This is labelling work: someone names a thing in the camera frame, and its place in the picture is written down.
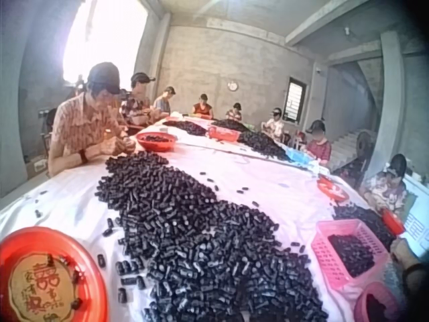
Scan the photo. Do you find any blue plastic basket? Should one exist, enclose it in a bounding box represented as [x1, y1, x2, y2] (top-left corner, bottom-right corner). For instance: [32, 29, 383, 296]
[285, 148, 314, 166]

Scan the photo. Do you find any large heap of black caps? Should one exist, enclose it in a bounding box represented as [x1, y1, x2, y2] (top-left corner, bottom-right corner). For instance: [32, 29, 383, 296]
[95, 150, 330, 322]

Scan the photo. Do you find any white table cloth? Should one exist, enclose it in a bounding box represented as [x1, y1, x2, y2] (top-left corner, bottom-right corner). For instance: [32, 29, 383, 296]
[0, 113, 400, 322]

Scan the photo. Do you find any pink round bowl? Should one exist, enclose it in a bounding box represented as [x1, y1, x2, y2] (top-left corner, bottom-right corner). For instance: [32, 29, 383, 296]
[353, 280, 402, 322]

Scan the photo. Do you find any concrete staircase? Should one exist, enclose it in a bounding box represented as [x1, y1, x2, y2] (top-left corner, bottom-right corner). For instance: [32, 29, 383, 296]
[330, 128, 371, 175]

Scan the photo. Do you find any red round tray gold print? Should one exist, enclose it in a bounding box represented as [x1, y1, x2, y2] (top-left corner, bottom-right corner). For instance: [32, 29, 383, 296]
[0, 226, 109, 322]

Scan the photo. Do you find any dark barred window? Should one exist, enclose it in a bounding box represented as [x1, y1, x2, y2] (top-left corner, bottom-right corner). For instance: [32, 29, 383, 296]
[282, 76, 308, 123]

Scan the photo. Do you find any red round bowl with caps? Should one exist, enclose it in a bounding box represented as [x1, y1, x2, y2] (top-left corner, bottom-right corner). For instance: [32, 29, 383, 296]
[135, 131, 178, 152]

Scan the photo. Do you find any red plastic basket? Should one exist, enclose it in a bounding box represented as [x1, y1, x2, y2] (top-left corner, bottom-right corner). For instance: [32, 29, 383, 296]
[381, 208, 406, 237]
[316, 176, 350, 203]
[207, 126, 241, 142]

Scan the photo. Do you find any pink plastic basket with caps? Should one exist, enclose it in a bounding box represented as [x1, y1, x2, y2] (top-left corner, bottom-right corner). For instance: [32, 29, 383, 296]
[310, 219, 391, 291]

